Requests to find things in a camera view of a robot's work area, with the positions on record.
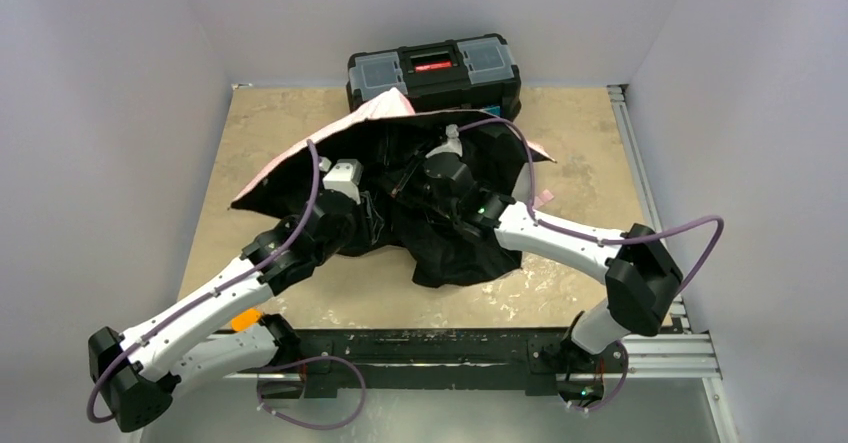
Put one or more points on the black plastic toolbox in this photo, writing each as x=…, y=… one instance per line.
x=470, y=73

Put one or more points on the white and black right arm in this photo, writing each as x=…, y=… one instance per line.
x=640, y=276

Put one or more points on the pink and black folding umbrella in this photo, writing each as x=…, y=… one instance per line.
x=391, y=141

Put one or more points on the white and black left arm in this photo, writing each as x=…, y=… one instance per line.
x=132, y=369

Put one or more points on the orange object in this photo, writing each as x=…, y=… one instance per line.
x=246, y=319

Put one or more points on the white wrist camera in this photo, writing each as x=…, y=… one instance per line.
x=451, y=143
x=344, y=177

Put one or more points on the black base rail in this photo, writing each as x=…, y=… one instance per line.
x=534, y=361

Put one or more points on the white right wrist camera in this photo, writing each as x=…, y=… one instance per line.
x=451, y=143

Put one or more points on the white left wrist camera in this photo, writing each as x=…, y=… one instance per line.
x=344, y=177

